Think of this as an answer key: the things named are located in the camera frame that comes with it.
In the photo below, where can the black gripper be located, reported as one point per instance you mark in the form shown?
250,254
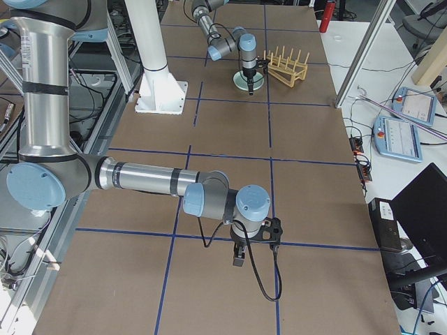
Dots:
239,241
248,73

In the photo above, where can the mint green plate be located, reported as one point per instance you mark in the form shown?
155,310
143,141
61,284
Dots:
240,82

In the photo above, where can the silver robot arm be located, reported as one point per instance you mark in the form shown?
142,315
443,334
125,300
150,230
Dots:
218,46
50,172

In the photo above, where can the wooden plate rack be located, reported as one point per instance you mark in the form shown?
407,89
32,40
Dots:
288,68

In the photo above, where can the red cylinder bottle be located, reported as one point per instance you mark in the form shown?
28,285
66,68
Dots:
327,15

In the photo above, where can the orange black usb hub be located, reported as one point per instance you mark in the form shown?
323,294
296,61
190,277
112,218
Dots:
356,145

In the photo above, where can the near teach pendant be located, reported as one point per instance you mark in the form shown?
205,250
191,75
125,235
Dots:
398,139

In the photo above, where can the teach pendant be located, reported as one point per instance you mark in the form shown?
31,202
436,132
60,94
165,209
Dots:
398,139
416,105

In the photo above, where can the black computer box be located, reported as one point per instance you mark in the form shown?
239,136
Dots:
384,225

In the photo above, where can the far teach pendant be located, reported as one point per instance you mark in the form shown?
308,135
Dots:
416,105

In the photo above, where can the wooden beam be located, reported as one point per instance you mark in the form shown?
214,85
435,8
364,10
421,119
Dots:
433,63

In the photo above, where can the office chair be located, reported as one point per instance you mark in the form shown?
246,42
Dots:
428,24

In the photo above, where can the black monitor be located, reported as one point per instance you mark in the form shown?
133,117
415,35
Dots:
420,208

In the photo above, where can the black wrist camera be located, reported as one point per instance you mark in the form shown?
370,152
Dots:
263,64
270,231

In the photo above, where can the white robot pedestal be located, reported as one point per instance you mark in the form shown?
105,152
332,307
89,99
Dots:
160,92

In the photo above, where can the aluminium frame post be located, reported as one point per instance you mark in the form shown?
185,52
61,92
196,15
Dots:
379,19

